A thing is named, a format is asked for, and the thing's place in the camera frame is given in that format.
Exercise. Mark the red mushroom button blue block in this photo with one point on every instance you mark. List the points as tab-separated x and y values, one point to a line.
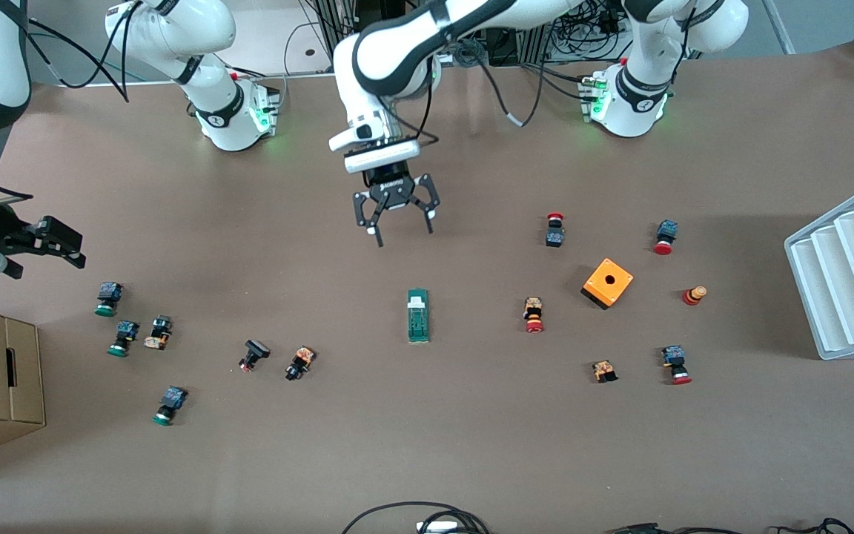
666	231
674	360

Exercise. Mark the white board with hole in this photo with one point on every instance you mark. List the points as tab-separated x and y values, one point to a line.
271	37

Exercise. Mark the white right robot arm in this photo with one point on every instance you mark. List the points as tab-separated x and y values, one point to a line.
212	81

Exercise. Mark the black selector switch orange block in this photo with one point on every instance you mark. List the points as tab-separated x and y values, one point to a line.
159	332
301	361

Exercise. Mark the red button black block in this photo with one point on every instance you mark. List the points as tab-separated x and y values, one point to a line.
554	237

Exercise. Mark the black square button red terminals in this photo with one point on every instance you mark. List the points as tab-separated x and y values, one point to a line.
255	350

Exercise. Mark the orange contact block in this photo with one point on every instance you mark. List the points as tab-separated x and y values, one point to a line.
604	371

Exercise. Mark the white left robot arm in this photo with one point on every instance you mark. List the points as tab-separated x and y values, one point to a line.
397	52

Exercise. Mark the red yellow mushroom button head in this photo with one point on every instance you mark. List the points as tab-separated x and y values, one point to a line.
692	297

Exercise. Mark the green push button blue block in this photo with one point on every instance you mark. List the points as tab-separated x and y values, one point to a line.
125	332
173	399
110	293

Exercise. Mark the orange button enclosure box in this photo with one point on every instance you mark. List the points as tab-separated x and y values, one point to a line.
597	289

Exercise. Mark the white plug adapter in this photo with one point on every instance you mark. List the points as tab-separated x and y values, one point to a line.
438	527

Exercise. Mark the red mushroom button orange block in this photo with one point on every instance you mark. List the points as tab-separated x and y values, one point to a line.
534	311

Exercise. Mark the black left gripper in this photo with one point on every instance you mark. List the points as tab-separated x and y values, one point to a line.
394	190

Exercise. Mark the white ribbed plastic tray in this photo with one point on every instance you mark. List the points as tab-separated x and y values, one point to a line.
842	282

